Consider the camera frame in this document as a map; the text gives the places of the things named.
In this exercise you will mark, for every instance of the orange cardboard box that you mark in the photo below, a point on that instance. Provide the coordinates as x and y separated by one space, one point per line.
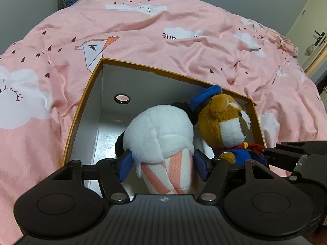
112 81

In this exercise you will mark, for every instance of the pink cloud print duvet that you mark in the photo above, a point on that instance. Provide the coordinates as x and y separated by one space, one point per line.
153 30

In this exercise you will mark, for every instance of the cream room door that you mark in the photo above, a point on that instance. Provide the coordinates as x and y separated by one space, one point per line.
306 25

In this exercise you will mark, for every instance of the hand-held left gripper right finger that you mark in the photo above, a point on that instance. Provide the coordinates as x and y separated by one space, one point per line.
201 166

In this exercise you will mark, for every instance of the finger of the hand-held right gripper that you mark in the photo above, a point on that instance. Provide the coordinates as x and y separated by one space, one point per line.
278 159
301 146

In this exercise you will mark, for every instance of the duck plush with blue card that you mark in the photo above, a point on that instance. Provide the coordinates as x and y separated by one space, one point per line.
224 122

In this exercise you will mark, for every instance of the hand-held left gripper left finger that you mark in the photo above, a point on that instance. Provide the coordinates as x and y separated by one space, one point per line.
125 167

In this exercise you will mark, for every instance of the small grey hanging charm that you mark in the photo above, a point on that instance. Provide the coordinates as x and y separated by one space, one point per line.
310 49

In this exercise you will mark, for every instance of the white ice cream plush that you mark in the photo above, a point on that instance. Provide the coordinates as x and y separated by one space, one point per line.
158 132

